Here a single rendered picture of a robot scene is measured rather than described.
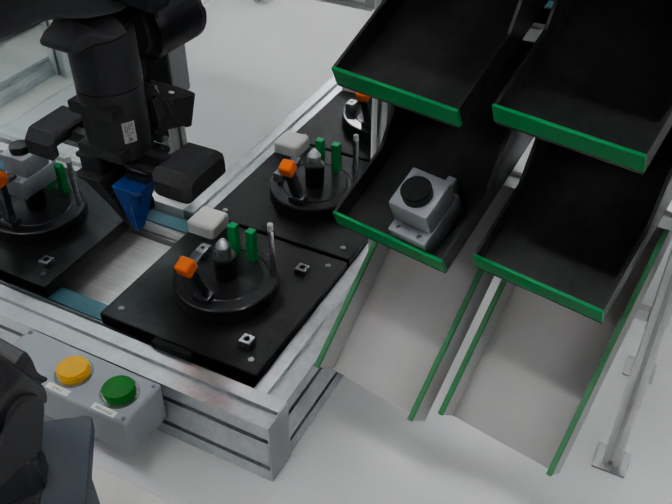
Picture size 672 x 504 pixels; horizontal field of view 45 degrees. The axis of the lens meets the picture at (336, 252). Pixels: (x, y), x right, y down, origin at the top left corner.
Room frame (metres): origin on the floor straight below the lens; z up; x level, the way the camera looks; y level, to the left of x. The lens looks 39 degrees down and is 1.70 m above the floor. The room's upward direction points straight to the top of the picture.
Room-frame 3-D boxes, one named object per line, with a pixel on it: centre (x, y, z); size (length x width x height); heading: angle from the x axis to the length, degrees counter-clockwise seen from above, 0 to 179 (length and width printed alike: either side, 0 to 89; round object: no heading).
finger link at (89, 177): (0.64, 0.21, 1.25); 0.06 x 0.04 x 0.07; 152
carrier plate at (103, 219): (0.99, 0.44, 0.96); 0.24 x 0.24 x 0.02; 62
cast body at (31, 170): (1.00, 0.44, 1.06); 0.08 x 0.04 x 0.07; 152
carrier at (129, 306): (0.83, 0.15, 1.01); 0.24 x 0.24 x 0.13; 62
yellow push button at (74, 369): (0.68, 0.32, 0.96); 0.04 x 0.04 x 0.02
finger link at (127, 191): (0.62, 0.18, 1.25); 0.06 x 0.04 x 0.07; 152
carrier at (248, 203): (1.04, 0.03, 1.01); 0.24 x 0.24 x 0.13; 62
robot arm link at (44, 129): (0.63, 0.19, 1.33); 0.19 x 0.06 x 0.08; 62
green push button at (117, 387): (0.65, 0.26, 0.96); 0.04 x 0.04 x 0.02
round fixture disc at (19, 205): (0.99, 0.44, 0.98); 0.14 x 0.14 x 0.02
